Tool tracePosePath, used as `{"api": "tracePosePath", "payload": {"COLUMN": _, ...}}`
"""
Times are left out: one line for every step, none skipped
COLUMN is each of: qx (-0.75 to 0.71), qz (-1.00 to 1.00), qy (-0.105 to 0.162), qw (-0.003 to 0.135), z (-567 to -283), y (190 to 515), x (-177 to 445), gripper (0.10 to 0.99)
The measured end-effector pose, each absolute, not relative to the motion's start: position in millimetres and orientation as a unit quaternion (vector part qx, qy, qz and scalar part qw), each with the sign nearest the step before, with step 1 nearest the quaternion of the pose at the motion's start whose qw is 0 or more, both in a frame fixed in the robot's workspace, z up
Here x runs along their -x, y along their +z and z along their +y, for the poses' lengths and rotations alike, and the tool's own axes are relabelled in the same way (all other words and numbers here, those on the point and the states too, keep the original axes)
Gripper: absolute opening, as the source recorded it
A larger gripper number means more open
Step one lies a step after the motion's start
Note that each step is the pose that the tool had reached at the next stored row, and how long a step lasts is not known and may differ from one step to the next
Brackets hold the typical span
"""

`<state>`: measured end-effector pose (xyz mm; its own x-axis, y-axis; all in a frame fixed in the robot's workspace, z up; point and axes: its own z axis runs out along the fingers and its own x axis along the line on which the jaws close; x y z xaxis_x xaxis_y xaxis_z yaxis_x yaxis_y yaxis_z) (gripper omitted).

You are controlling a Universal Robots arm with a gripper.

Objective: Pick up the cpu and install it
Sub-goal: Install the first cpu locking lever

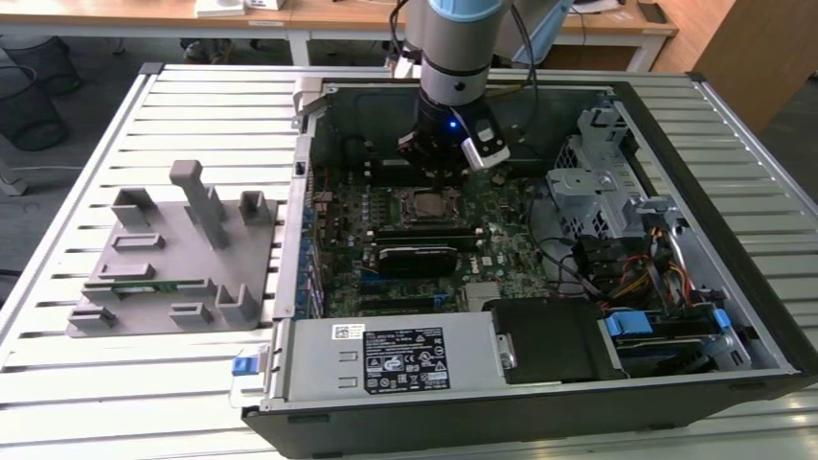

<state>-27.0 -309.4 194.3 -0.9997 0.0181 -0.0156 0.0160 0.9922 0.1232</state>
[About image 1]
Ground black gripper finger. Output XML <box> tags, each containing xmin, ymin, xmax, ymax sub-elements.
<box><xmin>396</xmin><ymin>134</ymin><xmax>452</xmax><ymax>193</ymax></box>

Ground silver CPU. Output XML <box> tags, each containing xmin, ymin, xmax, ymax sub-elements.
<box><xmin>408</xmin><ymin>191</ymin><xmax>453</xmax><ymax>219</ymax></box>

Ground CPU socket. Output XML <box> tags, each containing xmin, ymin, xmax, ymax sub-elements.
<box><xmin>393</xmin><ymin>184</ymin><xmax>467</xmax><ymax>228</ymax></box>

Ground green motherboard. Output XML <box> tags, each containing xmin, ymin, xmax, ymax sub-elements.
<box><xmin>306</xmin><ymin>162</ymin><xmax>559</xmax><ymax>320</ymax></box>

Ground black graphics card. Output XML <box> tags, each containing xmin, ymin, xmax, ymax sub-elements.
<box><xmin>373</xmin><ymin>245</ymin><xmax>461</xmax><ymax>281</ymax></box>

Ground silver metal drive cage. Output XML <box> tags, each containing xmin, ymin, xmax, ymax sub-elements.
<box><xmin>543</xmin><ymin>105</ymin><xmax>648</xmax><ymax>241</ymax></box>

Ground silver finned heatsink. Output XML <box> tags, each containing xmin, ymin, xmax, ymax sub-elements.
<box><xmin>463</xmin><ymin>281</ymin><xmax>505</xmax><ymax>308</ymax></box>

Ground black expansion slot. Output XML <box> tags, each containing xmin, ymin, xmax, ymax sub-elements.
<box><xmin>357</xmin><ymin>297</ymin><xmax>437</xmax><ymax>313</ymax></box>

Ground black office chair base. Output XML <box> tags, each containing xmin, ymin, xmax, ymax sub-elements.
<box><xmin>170</xmin><ymin>37</ymin><xmax>264</xmax><ymax>64</ymax></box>

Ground grey parts rack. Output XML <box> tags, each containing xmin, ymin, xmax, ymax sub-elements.
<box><xmin>65</xmin><ymin>159</ymin><xmax>282</xmax><ymax>339</ymax></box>

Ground black plastic shroud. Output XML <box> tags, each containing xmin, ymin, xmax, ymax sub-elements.
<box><xmin>481</xmin><ymin>296</ymin><xmax>625</xmax><ymax>387</ymax></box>

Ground silver power supply unit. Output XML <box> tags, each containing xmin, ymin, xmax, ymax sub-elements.
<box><xmin>270</xmin><ymin>316</ymin><xmax>516</xmax><ymax>413</ymax></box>

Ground green RAM stick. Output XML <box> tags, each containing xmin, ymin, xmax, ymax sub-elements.
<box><xmin>84</xmin><ymin>280</ymin><xmax>181</xmax><ymax>293</ymax></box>

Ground blue disk carrier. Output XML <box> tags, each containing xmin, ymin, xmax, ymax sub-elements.
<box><xmin>603</xmin><ymin>310</ymin><xmax>653</xmax><ymax>342</ymax></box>

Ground brown wooden cabinet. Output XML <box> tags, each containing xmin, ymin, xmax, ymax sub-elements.
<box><xmin>651</xmin><ymin>0</ymin><xmax>818</xmax><ymax>136</ymax></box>

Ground black disk drive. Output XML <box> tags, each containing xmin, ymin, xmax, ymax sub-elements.
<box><xmin>609</xmin><ymin>334</ymin><xmax>715</xmax><ymax>378</ymax></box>

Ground black open PC case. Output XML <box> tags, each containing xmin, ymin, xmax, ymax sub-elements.
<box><xmin>238</xmin><ymin>75</ymin><xmax>811</xmax><ymax>460</ymax></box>

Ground black mesh wastebasket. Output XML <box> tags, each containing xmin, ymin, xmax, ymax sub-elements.
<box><xmin>0</xmin><ymin>64</ymin><xmax>70</xmax><ymax>152</ymax></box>
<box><xmin>0</xmin><ymin>34</ymin><xmax>84</xmax><ymax>97</ymax></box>

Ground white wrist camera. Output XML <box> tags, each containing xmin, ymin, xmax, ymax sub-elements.
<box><xmin>457</xmin><ymin>119</ymin><xmax>512</xmax><ymax>171</ymax></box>

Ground grey case release handle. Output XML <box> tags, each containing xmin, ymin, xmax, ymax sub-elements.
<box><xmin>290</xmin><ymin>79</ymin><xmax>325</xmax><ymax>131</ymax></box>

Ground silver power supply handle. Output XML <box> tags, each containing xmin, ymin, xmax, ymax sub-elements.
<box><xmin>496</xmin><ymin>333</ymin><xmax>519</xmax><ymax>371</ymax></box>

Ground orange yellow wire bundle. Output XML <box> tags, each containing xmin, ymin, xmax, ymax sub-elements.
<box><xmin>599</xmin><ymin>224</ymin><xmax>701</xmax><ymax>312</ymax></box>

